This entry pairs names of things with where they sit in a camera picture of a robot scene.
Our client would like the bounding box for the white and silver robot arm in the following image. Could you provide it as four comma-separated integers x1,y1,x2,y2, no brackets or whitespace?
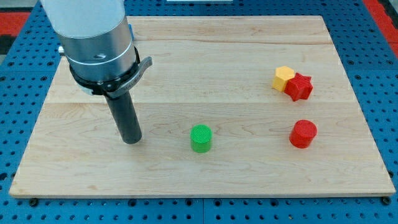
40,0,137,82

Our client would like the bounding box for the yellow hexagon block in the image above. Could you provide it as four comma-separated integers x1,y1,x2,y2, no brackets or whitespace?
272,66,295,92

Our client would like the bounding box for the green cylinder block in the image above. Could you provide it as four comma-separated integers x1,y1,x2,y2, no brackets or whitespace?
190,124,212,153

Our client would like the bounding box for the light wooden board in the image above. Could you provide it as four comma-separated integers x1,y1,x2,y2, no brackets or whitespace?
9,16,396,198

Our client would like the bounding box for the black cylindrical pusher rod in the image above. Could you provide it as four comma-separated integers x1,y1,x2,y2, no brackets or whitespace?
105,92,142,144

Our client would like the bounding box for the red star block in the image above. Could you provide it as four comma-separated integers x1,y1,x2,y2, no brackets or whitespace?
284,72,313,101

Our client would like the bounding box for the red cylinder block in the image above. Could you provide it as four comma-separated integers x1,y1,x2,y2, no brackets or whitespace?
289,119,318,149

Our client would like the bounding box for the grey clamp ring with lever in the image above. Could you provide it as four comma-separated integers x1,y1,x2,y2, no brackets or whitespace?
68,46,153,100

